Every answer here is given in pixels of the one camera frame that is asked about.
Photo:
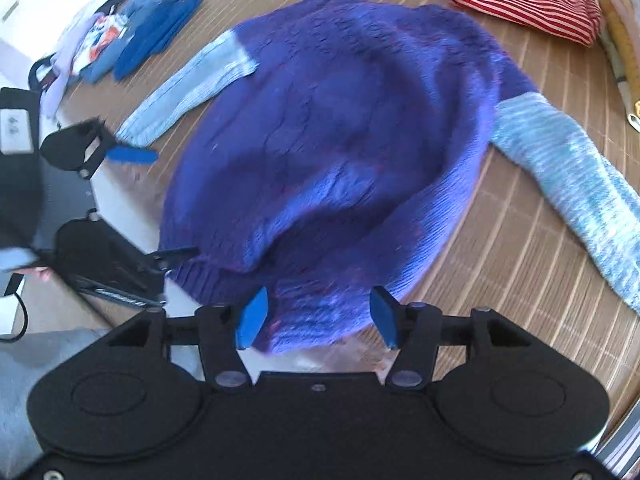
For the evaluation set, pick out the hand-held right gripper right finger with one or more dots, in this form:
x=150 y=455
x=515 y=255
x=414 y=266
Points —
x=385 y=317

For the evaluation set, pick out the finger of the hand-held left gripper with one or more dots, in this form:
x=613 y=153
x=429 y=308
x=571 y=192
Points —
x=100 y=255
x=132 y=155

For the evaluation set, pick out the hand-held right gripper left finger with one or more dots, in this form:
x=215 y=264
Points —
x=252 y=317

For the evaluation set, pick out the purple knit sweater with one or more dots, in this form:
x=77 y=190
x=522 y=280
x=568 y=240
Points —
x=340 y=150

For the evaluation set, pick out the stack of folded clothes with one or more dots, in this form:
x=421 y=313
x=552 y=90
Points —
x=622 y=50

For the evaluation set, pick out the lavender cloth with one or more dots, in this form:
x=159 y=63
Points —
x=62 y=80

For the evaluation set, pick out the white printed garment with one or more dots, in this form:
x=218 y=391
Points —
x=102 y=35

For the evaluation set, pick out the blue garment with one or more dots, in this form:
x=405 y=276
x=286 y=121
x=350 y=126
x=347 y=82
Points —
x=155 y=30

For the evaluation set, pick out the bamboo mat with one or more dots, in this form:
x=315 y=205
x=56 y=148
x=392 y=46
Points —
x=500 y=260

